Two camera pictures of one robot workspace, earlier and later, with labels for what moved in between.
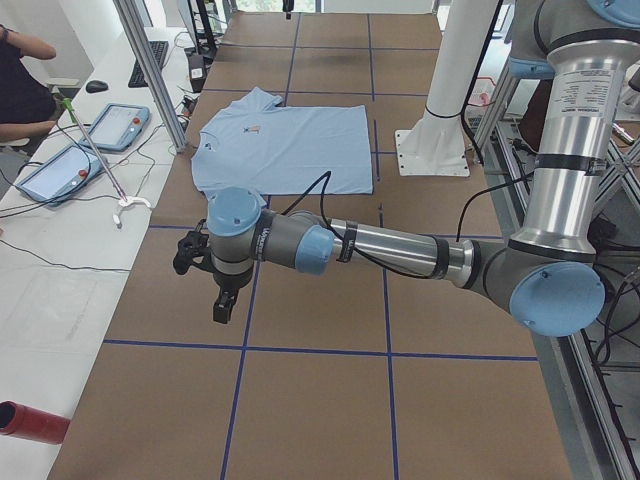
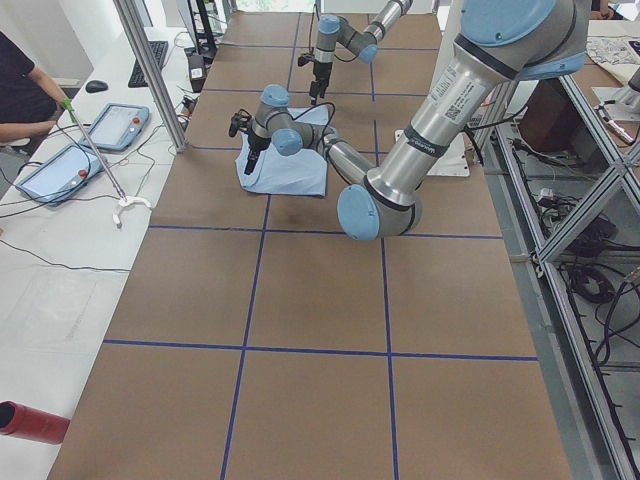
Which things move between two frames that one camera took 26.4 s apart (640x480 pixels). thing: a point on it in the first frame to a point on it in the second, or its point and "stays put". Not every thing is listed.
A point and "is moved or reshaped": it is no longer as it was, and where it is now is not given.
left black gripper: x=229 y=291 to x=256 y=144
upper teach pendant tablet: x=116 y=127 stays put
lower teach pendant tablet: x=63 y=177 stays put
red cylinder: x=25 y=422 stays put
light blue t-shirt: x=257 y=145 is moved or reshaped
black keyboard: x=159 y=48 stays put
